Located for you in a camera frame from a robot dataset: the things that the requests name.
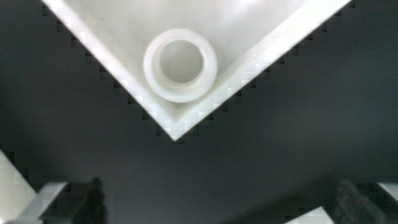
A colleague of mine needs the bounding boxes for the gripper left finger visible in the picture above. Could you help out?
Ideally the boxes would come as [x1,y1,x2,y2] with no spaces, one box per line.
[16,178,107,224]

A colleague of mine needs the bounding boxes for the white square tabletop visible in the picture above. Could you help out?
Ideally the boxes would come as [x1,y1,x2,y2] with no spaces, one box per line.
[41,0,350,139]

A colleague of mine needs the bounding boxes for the white U-shaped obstacle fence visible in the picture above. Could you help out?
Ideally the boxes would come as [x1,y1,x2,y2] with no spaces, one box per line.
[0,151,36,224]

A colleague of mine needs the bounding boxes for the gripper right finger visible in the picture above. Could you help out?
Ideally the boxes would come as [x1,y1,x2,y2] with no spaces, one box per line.
[329,180,398,224]

